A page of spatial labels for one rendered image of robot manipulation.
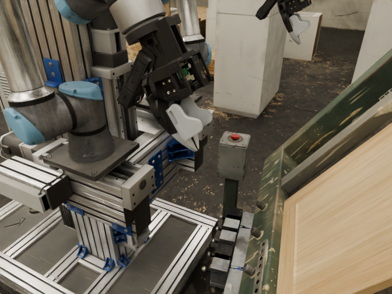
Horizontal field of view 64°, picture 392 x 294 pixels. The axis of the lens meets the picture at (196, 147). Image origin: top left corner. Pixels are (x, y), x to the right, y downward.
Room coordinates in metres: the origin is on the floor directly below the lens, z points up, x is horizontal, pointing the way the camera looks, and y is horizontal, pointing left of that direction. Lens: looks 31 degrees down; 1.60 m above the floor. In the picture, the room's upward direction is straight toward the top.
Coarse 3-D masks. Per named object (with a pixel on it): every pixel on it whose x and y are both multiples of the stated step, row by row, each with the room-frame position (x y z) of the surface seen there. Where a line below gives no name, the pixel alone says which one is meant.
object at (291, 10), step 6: (276, 0) 1.08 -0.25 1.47; (282, 0) 1.05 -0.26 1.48; (288, 0) 1.04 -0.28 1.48; (294, 0) 1.05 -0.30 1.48; (300, 0) 1.05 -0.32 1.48; (306, 0) 1.06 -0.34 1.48; (282, 6) 1.05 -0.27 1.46; (288, 6) 1.05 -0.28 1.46; (294, 6) 1.04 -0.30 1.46; (300, 6) 1.02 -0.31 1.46; (306, 6) 1.02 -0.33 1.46; (288, 12) 1.05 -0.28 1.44; (294, 12) 1.04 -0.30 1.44
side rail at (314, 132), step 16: (384, 64) 1.03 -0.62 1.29; (368, 80) 1.04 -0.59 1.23; (384, 80) 1.02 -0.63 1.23; (352, 96) 1.05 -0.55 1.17; (368, 96) 1.03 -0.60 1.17; (320, 112) 1.11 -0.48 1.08; (336, 112) 1.06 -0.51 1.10; (352, 112) 1.04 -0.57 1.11; (304, 128) 1.10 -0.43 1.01; (320, 128) 1.07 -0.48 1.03; (336, 128) 1.05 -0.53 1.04; (288, 144) 1.10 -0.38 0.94; (304, 144) 1.08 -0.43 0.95; (320, 144) 1.06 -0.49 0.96
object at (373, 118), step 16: (368, 112) 0.84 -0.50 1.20; (384, 112) 0.80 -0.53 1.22; (352, 128) 0.83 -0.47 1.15; (368, 128) 0.81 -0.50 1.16; (336, 144) 0.83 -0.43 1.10; (352, 144) 0.82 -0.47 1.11; (304, 160) 0.90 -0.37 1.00; (320, 160) 0.84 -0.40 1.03; (288, 176) 0.89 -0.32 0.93; (304, 176) 0.85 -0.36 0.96
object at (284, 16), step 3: (282, 9) 1.05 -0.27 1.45; (282, 12) 1.04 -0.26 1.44; (285, 12) 1.04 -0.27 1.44; (282, 15) 1.04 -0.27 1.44; (285, 15) 1.04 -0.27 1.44; (288, 15) 1.05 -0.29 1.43; (282, 18) 1.04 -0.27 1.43; (285, 18) 1.03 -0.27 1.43; (288, 18) 1.04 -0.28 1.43; (285, 21) 1.04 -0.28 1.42; (288, 21) 1.04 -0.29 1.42; (285, 24) 1.03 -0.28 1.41; (288, 24) 1.04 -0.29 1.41; (288, 27) 1.04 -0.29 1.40; (291, 27) 1.04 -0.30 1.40; (288, 30) 1.04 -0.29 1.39; (291, 30) 1.04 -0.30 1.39
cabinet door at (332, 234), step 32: (384, 128) 0.74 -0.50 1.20; (352, 160) 0.72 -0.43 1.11; (384, 160) 0.63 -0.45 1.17; (320, 192) 0.71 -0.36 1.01; (352, 192) 0.61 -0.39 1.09; (384, 192) 0.53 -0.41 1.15; (288, 224) 0.68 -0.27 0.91; (320, 224) 0.59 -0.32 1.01; (352, 224) 0.51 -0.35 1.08; (384, 224) 0.46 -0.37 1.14; (288, 256) 0.56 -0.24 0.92; (320, 256) 0.49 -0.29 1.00; (352, 256) 0.43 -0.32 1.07; (384, 256) 0.39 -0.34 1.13; (288, 288) 0.46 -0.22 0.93; (320, 288) 0.41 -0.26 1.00; (352, 288) 0.37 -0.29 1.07; (384, 288) 0.34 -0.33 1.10
